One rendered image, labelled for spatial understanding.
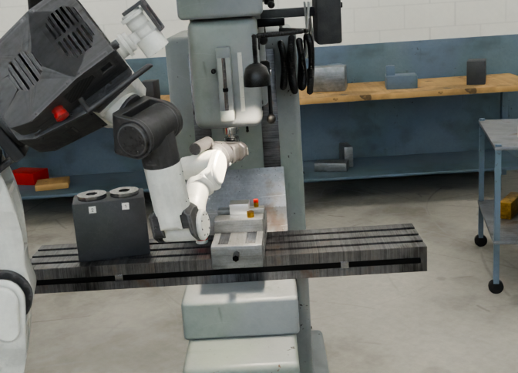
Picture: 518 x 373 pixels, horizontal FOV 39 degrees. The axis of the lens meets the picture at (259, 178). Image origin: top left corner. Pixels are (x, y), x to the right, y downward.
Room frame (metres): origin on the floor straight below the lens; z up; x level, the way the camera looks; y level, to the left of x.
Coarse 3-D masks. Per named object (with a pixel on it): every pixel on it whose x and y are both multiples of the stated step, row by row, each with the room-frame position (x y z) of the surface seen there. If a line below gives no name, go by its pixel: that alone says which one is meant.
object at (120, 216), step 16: (96, 192) 2.23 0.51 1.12; (112, 192) 2.22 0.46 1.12; (128, 192) 2.21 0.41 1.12; (80, 208) 2.15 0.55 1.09; (96, 208) 2.16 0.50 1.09; (112, 208) 2.17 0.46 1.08; (128, 208) 2.17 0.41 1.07; (144, 208) 2.18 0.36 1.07; (80, 224) 2.15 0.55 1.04; (96, 224) 2.16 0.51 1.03; (112, 224) 2.17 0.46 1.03; (128, 224) 2.17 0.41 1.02; (144, 224) 2.18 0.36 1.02; (80, 240) 2.15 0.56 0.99; (96, 240) 2.16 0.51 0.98; (112, 240) 2.17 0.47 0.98; (128, 240) 2.17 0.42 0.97; (144, 240) 2.18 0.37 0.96; (80, 256) 2.15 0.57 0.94; (96, 256) 2.16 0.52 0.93; (112, 256) 2.16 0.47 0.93; (128, 256) 2.17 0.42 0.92
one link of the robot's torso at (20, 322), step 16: (0, 288) 1.64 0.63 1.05; (16, 288) 1.65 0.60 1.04; (0, 304) 1.63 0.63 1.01; (16, 304) 1.64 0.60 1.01; (0, 320) 1.63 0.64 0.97; (16, 320) 1.64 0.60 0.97; (0, 336) 1.63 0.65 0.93; (16, 336) 1.64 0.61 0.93; (0, 352) 1.65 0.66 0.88; (16, 352) 1.66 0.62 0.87; (0, 368) 1.67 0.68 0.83; (16, 368) 1.68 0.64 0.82
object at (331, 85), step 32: (480, 64) 5.71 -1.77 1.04; (160, 96) 6.25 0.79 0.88; (320, 96) 5.63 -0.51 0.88; (352, 96) 5.58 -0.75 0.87; (384, 96) 5.57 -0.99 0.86; (416, 96) 5.57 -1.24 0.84; (320, 160) 5.93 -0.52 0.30; (352, 160) 5.94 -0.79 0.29; (384, 160) 6.09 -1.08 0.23; (416, 160) 6.02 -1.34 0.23; (448, 160) 5.94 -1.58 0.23; (512, 160) 5.80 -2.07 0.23; (32, 192) 5.80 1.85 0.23; (64, 192) 5.73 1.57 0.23
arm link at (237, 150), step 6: (222, 144) 2.08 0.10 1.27; (228, 144) 2.15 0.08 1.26; (234, 144) 2.14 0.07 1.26; (240, 144) 2.15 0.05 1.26; (228, 150) 2.08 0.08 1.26; (234, 150) 2.12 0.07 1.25; (240, 150) 2.15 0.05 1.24; (246, 150) 2.16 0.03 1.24; (228, 156) 2.06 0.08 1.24; (234, 156) 2.11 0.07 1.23; (240, 156) 2.15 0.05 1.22; (234, 162) 2.12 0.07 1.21
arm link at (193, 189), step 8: (192, 184) 1.89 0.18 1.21; (200, 184) 1.89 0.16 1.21; (192, 192) 1.86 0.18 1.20; (200, 192) 1.87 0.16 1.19; (208, 192) 1.90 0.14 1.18; (192, 200) 1.83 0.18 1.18; (200, 200) 1.85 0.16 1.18; (200, 208) 1.83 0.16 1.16; (168, 232) 1.73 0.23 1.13; (176, 232) 1.73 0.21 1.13; (184, 232) 1.72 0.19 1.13; (160, 240) 1.75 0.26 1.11; (168, 240) 1.75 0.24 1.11; (176, 240) 1.75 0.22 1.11; (184, 240) 1.74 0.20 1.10; (192, 240) 1.74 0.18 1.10
